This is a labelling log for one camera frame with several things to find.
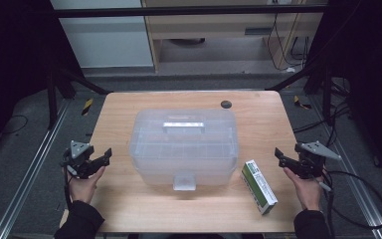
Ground green and white carton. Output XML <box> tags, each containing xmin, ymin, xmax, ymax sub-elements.
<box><xmin>240</xmin><ymin>159</ymin><xmax>279</xmax><ymax>216</ymax></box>

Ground black curtain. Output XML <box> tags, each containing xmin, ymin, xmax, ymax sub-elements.
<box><xmin>0</xmin><ymin>0</ymin><xmax>83</xmax><ymax>160</ymax></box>
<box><xmin>306</xmin><ymin>0</ymin><xmax>382</xmax><ymax>183</ymax></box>

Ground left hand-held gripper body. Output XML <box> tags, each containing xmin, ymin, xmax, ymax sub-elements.
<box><xmin>60</xmin><ymin>140</ymin><xmax>96</xmax><ymax>180</ymax></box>

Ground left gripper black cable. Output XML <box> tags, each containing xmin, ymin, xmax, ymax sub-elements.
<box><xmin>63</xmin><ymin>165</ymin><xmax>75</xmax><ymax>211</ymax></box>

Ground black horizontal frame bar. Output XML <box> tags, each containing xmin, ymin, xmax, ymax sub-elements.
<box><xmin>51</xmin><ymin>4</ymin><xmax>328</xmax><ymax>19</ymax></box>

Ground dark round chair base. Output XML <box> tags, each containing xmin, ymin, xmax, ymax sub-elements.
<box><xmin>168</xmin><ymin>37</ymin><xmax>207</xmax><ymax>47</ymax></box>

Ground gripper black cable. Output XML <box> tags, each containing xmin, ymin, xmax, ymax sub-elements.
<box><xmin>320</xmin><ymin>170</ymin><xmax>382</xmax><ymax>239</ymax></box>
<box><xmin>63</xmin><ymin>165</ymin><xmax>75</xmax><ymax>211</ymax></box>

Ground person's left hand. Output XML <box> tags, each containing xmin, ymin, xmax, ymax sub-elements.
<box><xmin>62</xmin><ymin>166</ymin><xmax>107</xmax><ymax>204</ymax></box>

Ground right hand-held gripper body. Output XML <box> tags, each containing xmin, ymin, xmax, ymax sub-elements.
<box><xmin>294</xmin><ymin>140</ymin><xmax>343</xmax><ymax>180</ymax></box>

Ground thin black floor cable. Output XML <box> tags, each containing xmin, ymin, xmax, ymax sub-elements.
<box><xmin>0</xmin><ymin>114</ymin><xmax>30</xmax><ymax>135</ymax></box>

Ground black metal stand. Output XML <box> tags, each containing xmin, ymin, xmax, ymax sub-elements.
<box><xmin>46</xmin><ymin>62</ymin><xmax>111</xmax><ymax>131</ymax></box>
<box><xmin>264</xmin><ymin>61</ymin><xmax>335</xmax><ymax>126</ymax></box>

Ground clear plastic storage box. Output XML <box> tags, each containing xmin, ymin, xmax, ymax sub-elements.
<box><xmin>128</xmin><ymin>108</ymin><xmax>240</xmax><ymax>192</ymax></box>

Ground black floor cables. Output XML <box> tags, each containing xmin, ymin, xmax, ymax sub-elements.
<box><xmin>292</xmin><ymin>79</ymin><xmax>353</xmax><ymax>147</ymax></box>

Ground yellow black hazard tape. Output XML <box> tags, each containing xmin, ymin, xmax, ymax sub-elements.
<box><xmin>81</xmin><ymin>97</ymin><xmax>95</xmax><ymax>117</ymax></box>
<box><xmin>292</xmin><ymin>95</ymin><xmax>312</xmax><ymax>111</ymax></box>

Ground white cabinet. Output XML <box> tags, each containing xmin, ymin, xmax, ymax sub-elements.
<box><xmin>50</xmin><ymin>0</ymin><xmax>155</xmax><ymax>70</ymax></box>

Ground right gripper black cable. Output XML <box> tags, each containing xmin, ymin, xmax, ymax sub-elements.
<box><xmin>320</xmin><ymin>170</ymin><xmax>382</xmax><ymax>239</ymax></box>

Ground person's right hand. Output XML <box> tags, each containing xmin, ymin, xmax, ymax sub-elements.
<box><xmin>283</xmin><ymin>166</ymin><xmax>326</xmax><ymax>211</ymax></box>

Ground black cables under desk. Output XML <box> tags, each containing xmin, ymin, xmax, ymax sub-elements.
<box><xmin>266</xmin><ymin>12</ymin><xmax>310</xmax><ymax>72</ymax></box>

